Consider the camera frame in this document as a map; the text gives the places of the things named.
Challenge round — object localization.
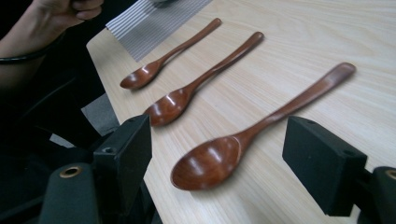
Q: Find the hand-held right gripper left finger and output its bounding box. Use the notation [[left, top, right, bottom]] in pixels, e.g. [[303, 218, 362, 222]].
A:
[[92, 114, 153, 217]]

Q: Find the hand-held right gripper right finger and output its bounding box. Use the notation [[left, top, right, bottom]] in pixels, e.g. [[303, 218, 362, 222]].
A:
[[281, 115, 369, 217]]

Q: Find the brown wooden spoon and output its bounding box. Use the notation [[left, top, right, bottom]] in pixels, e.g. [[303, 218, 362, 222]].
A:
[[143, 31, 265, 128], [170, 62, 357, 191], [120, 17, 223, 91]]

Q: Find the grey striped cloth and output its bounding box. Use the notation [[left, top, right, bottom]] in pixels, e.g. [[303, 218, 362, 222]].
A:
[[105, 0, 215, 63]]

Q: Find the black cable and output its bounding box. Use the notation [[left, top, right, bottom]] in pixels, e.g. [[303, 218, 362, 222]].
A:
[[0, 32, 66, 65]]

